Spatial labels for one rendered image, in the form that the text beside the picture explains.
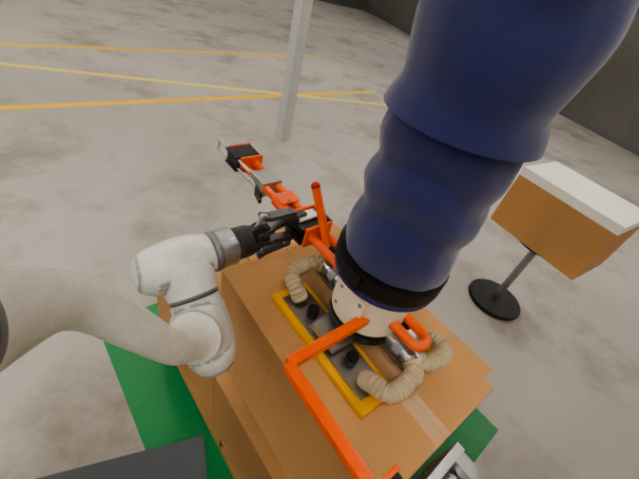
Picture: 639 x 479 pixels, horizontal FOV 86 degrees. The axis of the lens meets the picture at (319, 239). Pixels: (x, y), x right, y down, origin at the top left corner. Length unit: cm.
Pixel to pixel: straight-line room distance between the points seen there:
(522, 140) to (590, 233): 190
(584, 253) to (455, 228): 189
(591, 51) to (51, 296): 56
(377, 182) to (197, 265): 39
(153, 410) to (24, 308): 159
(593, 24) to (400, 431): 69
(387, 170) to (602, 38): 27
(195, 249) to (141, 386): 132
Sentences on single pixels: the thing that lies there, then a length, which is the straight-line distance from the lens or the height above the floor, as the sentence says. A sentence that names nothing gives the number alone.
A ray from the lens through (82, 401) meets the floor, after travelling 201.
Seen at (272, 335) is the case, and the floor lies 107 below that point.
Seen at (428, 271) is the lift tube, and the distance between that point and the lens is 59.
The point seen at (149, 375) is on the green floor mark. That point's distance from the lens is 199.
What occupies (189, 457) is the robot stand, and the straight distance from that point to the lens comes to 104.
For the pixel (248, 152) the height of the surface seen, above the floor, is 123.
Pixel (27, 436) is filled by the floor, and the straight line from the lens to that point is 201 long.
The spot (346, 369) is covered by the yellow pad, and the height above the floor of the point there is 109.
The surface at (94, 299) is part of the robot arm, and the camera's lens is 44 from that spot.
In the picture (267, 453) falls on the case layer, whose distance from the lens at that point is 126.
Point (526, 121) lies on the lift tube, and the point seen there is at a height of 165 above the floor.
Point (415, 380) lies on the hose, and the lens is 75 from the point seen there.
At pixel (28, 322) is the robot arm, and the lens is 35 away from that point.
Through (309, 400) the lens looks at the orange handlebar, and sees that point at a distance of 60.
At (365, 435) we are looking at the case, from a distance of 76.
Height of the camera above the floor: 174
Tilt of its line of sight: 39 degrees down
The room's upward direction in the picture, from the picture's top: 16 degrees clockwise
